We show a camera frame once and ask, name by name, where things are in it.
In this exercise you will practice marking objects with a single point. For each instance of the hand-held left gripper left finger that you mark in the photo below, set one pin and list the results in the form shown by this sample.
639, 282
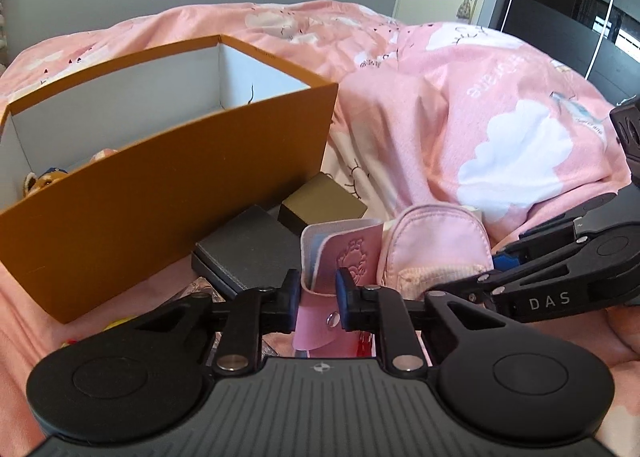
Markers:
291, 298

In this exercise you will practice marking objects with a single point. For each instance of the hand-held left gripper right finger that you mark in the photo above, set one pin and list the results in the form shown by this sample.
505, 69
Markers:
344, 298

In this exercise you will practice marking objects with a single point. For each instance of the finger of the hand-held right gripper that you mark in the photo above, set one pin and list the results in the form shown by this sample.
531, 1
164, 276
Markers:
505, 263
550, 299

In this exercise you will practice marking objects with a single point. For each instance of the pink card holder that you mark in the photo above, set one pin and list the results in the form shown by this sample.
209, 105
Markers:
317, 262

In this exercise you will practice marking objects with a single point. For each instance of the pink fabric pouch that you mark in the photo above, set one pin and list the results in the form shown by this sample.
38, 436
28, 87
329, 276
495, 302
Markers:
440, 232

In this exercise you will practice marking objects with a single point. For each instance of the dark brown small box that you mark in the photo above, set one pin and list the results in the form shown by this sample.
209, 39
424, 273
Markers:
325, 202

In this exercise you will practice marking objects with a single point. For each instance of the orange cardboard box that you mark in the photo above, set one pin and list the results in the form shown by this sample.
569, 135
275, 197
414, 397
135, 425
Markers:
150, 197

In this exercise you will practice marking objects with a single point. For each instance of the small red object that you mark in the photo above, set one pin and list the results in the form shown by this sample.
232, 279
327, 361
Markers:
362, 343

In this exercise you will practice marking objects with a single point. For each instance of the black flat box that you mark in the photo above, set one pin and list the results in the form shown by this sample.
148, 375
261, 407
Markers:
245, 247

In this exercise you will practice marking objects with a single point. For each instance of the pink printed blanket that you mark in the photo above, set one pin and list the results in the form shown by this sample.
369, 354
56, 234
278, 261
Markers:
475, 87

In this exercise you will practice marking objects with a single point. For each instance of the brown plush toy blue cap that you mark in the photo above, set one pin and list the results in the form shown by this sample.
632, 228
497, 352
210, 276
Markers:
46, 179

